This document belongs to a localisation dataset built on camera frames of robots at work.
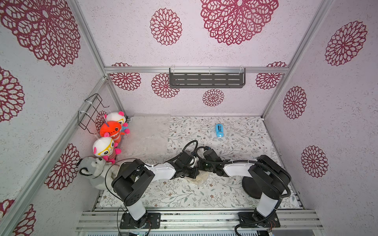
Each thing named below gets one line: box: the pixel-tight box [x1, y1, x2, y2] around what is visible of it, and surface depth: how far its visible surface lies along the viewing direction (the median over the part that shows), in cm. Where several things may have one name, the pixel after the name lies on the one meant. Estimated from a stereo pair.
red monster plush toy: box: [99, 120, 126, 148], surface depth 90 cm
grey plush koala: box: [77, 156, 119, 191], surface depth 75 cm
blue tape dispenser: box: [215, 123, 224, 138], surface depth 111 cm
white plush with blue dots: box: [104, 111, 130, 135], surface depth 97 cm
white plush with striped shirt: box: [92, 136, 122, 164], surface depth 83 cm
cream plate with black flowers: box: [186, 170, 211, 187], surface depth 87 cm
